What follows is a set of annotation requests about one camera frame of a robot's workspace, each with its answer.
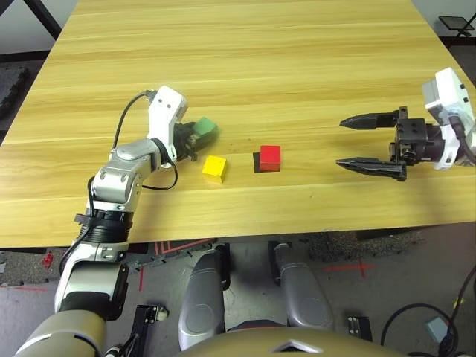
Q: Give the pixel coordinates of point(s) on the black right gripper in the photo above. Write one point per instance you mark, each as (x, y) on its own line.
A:
(414, 139)

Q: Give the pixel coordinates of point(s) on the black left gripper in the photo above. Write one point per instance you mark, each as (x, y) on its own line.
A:
(184, 141)

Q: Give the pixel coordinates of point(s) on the green wooden block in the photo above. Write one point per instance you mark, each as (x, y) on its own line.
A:
(205, 125)

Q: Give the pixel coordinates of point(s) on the yellow wooden block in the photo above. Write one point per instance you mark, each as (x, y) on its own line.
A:
(215, 167)

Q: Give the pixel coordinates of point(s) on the red wooden block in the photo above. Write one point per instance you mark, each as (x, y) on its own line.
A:
(270, 156)

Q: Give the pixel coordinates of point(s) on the black mat with red lines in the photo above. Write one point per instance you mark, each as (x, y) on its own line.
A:
(178, 247)

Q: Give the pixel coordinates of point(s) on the red tape cross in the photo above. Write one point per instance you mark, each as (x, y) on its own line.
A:
(360, 267)

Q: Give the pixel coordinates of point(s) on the black stand with tray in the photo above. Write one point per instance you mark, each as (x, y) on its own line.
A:
(455, 23)

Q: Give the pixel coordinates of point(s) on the red tape strip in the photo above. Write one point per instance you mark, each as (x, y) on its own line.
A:
(141, 279)

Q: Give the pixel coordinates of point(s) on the grey robot left leg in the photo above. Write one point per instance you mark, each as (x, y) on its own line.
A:
(202, 297)

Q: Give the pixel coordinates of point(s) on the grey robot leg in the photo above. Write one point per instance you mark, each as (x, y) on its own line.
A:
(305, 297)
(202, 297)

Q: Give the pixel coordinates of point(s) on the grey robot right leg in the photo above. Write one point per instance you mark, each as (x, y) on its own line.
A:
(305, 297)

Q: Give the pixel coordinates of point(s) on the small white caster wheel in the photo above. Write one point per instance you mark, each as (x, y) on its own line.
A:
(161, 314)

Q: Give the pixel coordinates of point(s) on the small yellow tag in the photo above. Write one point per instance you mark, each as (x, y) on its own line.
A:
(458, 302)

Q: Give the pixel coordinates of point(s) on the black plate with silver clips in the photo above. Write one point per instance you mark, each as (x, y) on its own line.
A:
(360, 328)

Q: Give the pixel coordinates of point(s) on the grey power adapter box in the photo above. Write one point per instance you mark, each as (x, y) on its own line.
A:
(437, 329)

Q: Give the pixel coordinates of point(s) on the dark foam floor mat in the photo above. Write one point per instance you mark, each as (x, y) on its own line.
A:
(13, 89)

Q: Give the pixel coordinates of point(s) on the olive robot torso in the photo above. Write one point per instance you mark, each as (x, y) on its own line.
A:
(260, 346)

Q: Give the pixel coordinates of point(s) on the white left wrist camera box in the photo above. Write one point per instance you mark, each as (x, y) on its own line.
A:
(163, 108)

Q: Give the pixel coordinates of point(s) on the black metal rail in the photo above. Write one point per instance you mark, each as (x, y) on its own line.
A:
(143, 327)

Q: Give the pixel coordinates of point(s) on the black diagonal frame bar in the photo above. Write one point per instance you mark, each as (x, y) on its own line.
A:
(46, 18)

